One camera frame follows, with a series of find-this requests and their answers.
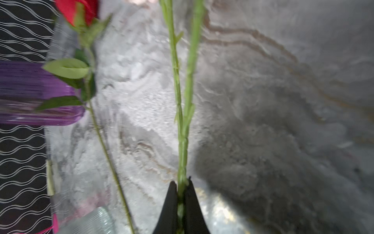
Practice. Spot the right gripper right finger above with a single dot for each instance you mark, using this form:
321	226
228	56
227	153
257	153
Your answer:
194	222

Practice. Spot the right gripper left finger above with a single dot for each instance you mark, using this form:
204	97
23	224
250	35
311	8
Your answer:
168	220

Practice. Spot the clear glass jar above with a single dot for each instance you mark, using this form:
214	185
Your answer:
97	221

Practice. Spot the pink rose spray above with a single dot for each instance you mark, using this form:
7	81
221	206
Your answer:
184	103

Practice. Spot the purple blue glass vase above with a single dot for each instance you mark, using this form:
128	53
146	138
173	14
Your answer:
24	86

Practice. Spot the magenta silicone cup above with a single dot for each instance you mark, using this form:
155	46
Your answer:
45	224

